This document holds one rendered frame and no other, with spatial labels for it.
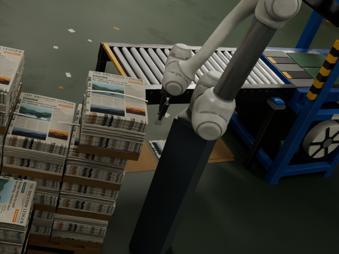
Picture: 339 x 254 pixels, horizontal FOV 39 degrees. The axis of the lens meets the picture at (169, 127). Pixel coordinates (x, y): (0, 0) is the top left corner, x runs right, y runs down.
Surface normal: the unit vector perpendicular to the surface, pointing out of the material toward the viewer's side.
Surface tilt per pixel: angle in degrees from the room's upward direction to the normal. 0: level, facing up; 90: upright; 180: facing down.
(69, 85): 0
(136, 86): 2
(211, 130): 96
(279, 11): 81
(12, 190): 2
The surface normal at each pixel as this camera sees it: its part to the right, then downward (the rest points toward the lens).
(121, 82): 0.25, -0.78
